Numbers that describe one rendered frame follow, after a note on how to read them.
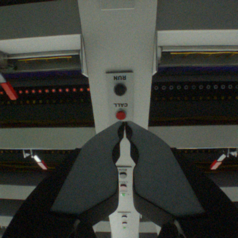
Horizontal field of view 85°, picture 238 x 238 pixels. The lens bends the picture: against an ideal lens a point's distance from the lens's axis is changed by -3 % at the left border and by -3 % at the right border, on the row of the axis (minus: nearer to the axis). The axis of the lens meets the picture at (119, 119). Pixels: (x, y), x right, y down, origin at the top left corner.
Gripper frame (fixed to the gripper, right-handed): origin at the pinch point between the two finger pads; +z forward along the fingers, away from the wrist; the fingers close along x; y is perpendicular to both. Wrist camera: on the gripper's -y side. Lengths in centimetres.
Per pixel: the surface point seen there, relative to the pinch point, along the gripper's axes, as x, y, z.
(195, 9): 9.1, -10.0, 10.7
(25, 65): -19.2, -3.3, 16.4
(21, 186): -29.7, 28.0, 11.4
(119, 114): -0.8, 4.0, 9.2
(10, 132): -23.8, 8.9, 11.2
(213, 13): 11.4, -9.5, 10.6
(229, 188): 27.9, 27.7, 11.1
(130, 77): 1.0, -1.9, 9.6
